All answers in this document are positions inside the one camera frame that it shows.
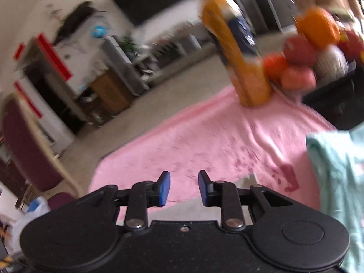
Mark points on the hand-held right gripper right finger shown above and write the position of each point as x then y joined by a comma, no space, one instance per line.
203,189

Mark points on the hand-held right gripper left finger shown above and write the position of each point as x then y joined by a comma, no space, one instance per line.
165,189

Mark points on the white sweatshirt with dark script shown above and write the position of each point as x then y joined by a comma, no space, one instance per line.
184,212

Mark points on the pink printed blanket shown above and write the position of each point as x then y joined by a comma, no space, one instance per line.
199,136

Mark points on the wooden cabinet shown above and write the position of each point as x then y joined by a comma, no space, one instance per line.
111,91

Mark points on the orange juice bottle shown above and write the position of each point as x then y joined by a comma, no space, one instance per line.
244,71

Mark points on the tall grey speaker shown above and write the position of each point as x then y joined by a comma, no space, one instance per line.
125,68
267,11

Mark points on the bright blue garment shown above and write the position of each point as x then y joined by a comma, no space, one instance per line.
35,206

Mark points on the teal garment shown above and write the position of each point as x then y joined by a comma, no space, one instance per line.
341,176

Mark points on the small orange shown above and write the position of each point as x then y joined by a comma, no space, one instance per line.
274,66

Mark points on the grey television stand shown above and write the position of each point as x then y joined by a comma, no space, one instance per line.
176,45

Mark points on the pale red apple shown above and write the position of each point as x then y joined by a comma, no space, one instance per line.
298,78

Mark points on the green bamboo plant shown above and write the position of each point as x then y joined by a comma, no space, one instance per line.
129,47

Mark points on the light blue knit garment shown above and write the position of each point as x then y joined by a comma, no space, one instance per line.
22,224

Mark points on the black fruit basket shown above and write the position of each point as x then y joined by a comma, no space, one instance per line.
335,105

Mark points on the red door couplet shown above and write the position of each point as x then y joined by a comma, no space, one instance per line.
28,99
54,57

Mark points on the blue globe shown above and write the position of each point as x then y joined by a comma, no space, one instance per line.
99,31

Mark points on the white netted fruit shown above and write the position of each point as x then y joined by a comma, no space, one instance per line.
331,62

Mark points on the large orange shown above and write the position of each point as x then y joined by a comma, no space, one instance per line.
318,28

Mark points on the dark red fruit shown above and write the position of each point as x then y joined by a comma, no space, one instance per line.
352,45

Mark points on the maroon banquet chair gold frame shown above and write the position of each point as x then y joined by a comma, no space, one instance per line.
25,139

